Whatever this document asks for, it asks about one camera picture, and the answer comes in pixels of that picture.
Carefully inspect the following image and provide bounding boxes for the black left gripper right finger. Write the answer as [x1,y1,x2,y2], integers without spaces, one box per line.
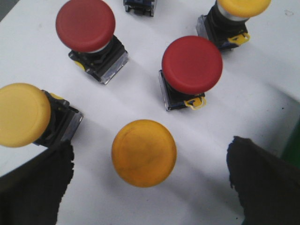
[226,136,300,225]

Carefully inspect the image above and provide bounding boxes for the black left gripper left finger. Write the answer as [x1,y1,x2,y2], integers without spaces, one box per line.
[0,141,74,225]

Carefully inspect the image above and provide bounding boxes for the yellow mushroom push button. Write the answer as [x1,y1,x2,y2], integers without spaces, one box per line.
[196,0,271,51]
[0,83,83,148]
[111,120,177,188]

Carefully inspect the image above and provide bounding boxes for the green conveyor belt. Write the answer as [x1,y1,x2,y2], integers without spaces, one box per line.
[281,121,300,167]

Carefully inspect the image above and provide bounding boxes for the red mushroom push button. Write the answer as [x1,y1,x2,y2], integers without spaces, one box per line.
[159,36,223,111]
[55,0,128,85]

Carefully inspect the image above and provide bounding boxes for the push button contact block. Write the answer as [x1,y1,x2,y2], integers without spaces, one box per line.
[123,0,157,17]

